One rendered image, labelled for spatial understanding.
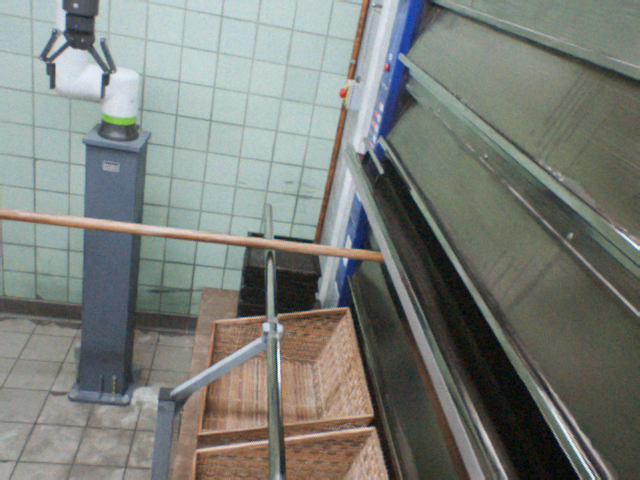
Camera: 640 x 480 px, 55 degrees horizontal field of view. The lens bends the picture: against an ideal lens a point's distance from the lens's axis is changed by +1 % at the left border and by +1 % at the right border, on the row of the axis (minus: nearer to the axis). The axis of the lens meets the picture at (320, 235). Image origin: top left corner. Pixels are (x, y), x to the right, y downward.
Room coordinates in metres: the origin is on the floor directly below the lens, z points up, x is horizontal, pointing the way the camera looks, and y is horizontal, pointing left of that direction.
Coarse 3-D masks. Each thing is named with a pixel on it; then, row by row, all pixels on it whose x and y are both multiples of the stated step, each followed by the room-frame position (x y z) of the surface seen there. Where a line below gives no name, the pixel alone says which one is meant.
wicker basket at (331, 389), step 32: (224, 320) 1.78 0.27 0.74; (256, 320) 1.80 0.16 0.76; (288, 320) 1.82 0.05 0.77; (320, 320) 1.84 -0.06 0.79; (352, 320) 1.78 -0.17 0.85; (224, 352) 1.78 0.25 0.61; (288, 352) 1.82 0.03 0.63; (320, 352) 1.84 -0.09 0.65; (352, 352) 1.63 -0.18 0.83; (224, 384) 1.64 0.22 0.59; (256, 384) 1.67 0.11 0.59; (288, 384) 1.70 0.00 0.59; (320, 384) 1.71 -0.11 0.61; (352, 384) 1.52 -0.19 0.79; (224, 416) 1.49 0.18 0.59; (256, 416) 1.52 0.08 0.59; (288, 416) 1.54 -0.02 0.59; (320, 416) 1.57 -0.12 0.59; (352, 416) 1.32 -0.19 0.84
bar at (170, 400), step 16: (272, 208) 1.87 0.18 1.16; (272, 224) 1.72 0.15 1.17; (272, 256) 1.51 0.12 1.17; (272, 272) 1.42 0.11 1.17; (272, 288) 1.34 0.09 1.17; (272, 304) 1.26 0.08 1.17; (272, 320) 1.19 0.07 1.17; (272, 336) 1.13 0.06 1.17; (240, 352) 1.16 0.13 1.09; (256, 352) 1.16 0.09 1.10; (272, 352) 1.07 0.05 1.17; (208, 368) 1.15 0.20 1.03; (224, 368) 1.14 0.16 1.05; (272, 368) 1.02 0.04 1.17; (192, 384) 1.13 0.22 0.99; (272, 384) 0.97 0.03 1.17; (160, 400) 1.11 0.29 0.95; (176, 400) 1.13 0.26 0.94; (272, 400) 0.93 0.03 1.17; (160, 416) 1.11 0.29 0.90; (272, 416) 0.88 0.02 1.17; (160, 432) 1.11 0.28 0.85; (272, 432) 0.84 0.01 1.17; (160, 448) 1.11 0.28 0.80; (272, 448) 0.81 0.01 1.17; (160, 464) 1.11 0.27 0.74; (272, 464) 0.77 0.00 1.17
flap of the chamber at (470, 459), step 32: (384, 160) 1.92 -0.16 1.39; (384, 192) 1.58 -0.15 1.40; (416, 224) 1.42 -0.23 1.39; (384, 256) 1.20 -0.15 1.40; (416, 256) 1.21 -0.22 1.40; (448, 288) 1.11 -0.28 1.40; (416, 320) 0.93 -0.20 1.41; (448, 320) 0.97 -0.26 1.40; (480, 320) 1.02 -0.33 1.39; (480, 352) 0.89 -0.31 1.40; (480, 384) 0.79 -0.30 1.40; (512, 384) 0.83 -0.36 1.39; (448, 416) 0.71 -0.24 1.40; (480, 416) 0.71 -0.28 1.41; (512, 416) 0.74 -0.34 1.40; (512, 448) 0.66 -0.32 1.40; (544, 448) 0.69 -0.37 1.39
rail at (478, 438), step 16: (352, 160) 1.75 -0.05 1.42; (368, 192) 1.48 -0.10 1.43; (384, 224) 1.29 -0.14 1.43; (384, 240) 1.24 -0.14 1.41; (400, 256) 1.13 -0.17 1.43; (400, 272) 1.08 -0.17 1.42; (416, 288) 1.01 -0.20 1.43; (416, 304) 0.96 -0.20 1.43; (432, 320) 0.91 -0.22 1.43; (432, 336) 0.86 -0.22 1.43; (432, 352) 0.83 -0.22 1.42; (448, 352) 0.82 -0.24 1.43; (448, 368) 0.78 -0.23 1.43; (448, 384) 0.75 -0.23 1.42; (464, 400) 0.71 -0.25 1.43; (464, 416) 0.68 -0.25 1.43; (480, 432) 0.65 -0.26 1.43; (480, 448) 0.62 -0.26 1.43; (480, 464) 0.60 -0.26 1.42; (496, 464) 0.59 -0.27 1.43
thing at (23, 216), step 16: (0, 208) 1.41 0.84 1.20; (64, 224) 1.42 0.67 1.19; (80, 224) 1.43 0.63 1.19; (96, 224) 1.44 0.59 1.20; (112, 224) 1.45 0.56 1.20; (128, 224) 1.46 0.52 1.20; (144, 224) 1.48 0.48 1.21; (192, 240) 1.49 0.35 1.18; (208, 240) 1.50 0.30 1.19; (224, 240) 1.50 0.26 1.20; (240, 240) 1.52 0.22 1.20; (256, 240) 1.53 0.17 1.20; (272, 240) 1.54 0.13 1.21; (336, 256) 1.57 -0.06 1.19; (352, 256) 1.57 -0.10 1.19; (368, 256) 1.58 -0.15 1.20
